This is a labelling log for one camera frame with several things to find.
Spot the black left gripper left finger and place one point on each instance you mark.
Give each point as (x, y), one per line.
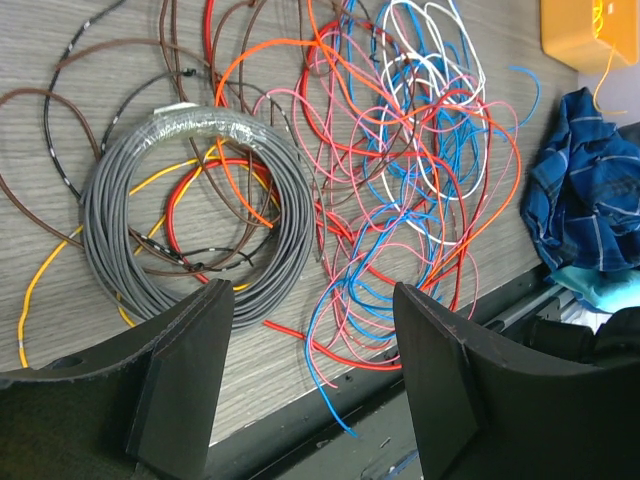
(140, 405)

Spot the yellow plastic bin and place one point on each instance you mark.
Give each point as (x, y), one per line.
(589, 36)

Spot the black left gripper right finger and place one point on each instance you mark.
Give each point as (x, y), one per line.
(484, 406)

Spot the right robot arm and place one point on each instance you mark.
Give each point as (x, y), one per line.
(615, 342)

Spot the turquoise cloth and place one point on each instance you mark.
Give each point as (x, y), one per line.
(608, 292)

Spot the blue plaid shirt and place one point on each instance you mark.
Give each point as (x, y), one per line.
(581, 205)

